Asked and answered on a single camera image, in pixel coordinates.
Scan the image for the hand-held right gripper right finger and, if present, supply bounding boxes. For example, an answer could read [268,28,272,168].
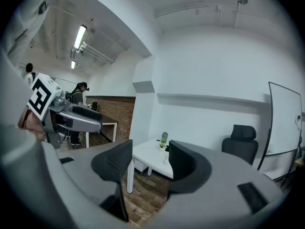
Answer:
[147,139,287,229]

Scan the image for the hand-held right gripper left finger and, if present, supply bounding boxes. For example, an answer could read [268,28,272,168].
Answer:
[0,125,133,229]

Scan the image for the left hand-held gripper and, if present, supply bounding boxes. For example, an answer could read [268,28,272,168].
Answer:
[27,73,103,150]

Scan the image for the person's left hand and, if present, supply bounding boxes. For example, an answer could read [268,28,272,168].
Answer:
[18,106,46,142]

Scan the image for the white ceiling pipes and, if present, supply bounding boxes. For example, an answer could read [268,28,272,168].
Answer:
[80,41,115,64]

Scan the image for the person's white shirt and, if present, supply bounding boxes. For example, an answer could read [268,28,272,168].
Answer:
[0,0,59,128]

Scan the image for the long ceiling light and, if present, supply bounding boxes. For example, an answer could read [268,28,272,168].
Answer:
[73,25,88,49]

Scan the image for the whiteboard on black stand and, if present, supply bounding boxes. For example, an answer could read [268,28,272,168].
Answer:
[257,81,303,183]

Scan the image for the yellow wooden table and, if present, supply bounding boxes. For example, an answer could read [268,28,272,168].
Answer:
[293,156,305,170]

